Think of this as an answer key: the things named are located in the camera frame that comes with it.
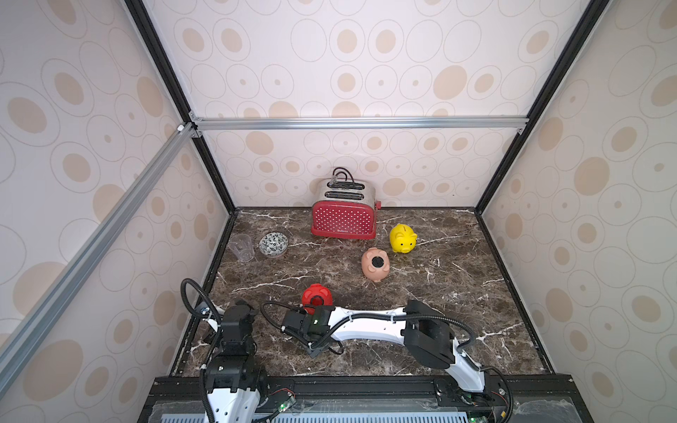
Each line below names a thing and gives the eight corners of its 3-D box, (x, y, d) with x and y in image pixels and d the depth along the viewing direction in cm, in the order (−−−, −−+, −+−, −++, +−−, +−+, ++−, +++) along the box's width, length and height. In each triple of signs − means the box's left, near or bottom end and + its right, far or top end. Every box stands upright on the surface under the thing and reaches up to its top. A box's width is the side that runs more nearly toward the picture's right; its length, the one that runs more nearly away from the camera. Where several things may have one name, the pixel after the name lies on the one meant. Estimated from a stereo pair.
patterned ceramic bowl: (259, 257, 106) (256, 250, 102) (264, 238, 112) (261, 231, 108) (287, 257, 106) (285, 250, 102) (290, 238, 112) (288, 231, 108)
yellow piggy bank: (391, 257, 106) (395, 242, 98) (388, 237, 112) (392, 222, 105) (413, 257, 106) (418, 242, 98) (409, 237, 112) (414, 222, 105)
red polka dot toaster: (315, 240, 111) (311, 209, 97) (318, 207, 124) (315, 175, 109) (375, 240, 111) (380, 209, 97) (372, 207, 124) (376, 175, 109)
